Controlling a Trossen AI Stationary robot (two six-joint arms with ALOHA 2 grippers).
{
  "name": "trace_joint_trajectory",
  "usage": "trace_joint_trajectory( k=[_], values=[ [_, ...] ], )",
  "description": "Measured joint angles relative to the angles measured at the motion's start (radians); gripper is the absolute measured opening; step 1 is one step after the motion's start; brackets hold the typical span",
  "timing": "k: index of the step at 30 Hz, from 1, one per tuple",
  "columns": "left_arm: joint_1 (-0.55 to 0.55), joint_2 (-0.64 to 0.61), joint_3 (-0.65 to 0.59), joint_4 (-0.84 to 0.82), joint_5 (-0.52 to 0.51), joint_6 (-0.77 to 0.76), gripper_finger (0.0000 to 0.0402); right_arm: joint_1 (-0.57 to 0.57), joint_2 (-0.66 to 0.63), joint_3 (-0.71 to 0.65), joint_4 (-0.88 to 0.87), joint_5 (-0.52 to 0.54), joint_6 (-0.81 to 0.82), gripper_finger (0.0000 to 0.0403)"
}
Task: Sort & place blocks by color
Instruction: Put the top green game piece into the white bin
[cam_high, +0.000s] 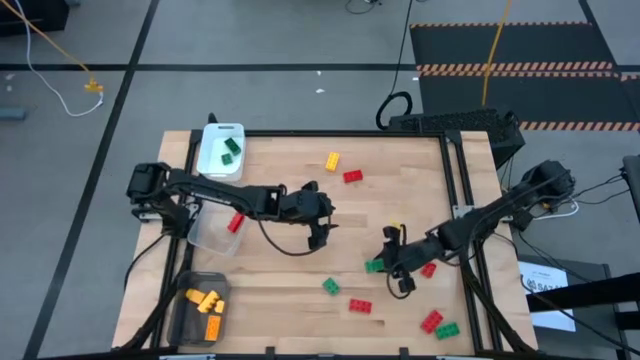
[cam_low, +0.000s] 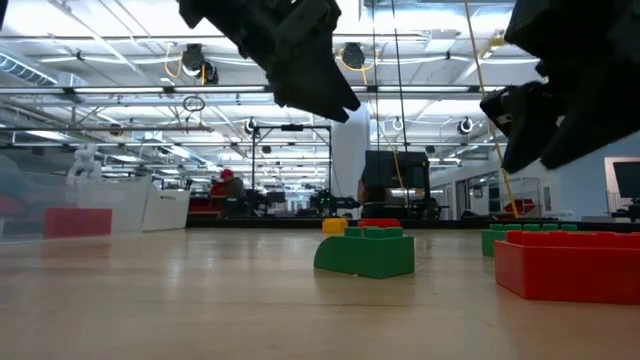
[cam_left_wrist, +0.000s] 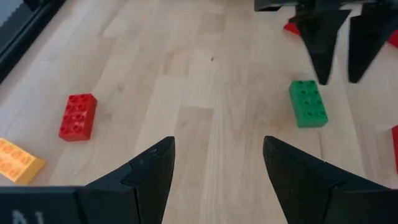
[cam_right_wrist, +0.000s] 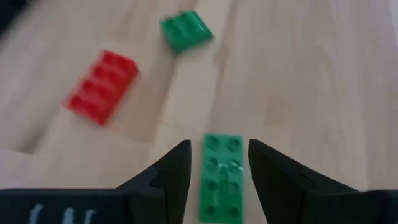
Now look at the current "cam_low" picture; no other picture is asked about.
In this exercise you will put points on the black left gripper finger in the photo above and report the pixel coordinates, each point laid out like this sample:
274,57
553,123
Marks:
305,90
332,82

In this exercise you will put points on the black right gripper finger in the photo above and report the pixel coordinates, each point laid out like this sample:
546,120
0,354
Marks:
595,125
525,115

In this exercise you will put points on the long green block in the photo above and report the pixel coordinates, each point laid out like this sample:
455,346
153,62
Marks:
492,242

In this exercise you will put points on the long yellow block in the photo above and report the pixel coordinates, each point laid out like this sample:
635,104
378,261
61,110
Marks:
334,226

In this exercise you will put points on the long red block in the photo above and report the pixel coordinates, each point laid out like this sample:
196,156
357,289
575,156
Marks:
565,270

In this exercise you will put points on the red rectangular block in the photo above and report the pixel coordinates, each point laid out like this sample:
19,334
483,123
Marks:
380,223

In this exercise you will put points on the green block with curved side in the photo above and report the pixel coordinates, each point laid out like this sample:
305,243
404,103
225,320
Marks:
370,257

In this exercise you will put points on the small red block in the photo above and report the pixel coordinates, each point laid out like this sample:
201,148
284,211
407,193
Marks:
77,223

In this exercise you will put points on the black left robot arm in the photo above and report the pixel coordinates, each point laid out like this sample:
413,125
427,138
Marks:
1,7

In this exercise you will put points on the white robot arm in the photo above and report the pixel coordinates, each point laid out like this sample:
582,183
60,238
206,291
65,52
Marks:
85,160

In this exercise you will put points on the white column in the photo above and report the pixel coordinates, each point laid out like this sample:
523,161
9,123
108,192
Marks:
350,165

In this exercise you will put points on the red cart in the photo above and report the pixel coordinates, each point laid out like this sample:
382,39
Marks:
520,206

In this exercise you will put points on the black background robot station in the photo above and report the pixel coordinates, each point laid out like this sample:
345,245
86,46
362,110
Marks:
332,202

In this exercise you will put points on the person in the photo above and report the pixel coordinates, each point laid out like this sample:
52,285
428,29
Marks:
227,190

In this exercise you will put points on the red cabinet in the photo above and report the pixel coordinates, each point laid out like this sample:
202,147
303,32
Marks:
202,205

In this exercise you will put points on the long ceiling light bar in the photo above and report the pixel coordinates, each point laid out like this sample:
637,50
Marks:
120,90

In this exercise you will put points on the white plastic bin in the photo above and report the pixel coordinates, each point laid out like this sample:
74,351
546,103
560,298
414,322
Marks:
165,207

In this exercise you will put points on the clear plastic bin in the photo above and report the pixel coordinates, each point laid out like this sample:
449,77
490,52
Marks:
20,227

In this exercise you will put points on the black camera rig frame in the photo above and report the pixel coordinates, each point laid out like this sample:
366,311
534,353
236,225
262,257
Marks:
292,127

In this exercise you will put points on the black wall monitor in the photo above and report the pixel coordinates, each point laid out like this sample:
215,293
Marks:
629,180

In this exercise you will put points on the black metal table frame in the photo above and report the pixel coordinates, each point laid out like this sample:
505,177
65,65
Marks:
452,225

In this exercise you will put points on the silver ceiling duct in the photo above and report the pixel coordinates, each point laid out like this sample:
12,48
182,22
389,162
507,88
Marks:
25,72

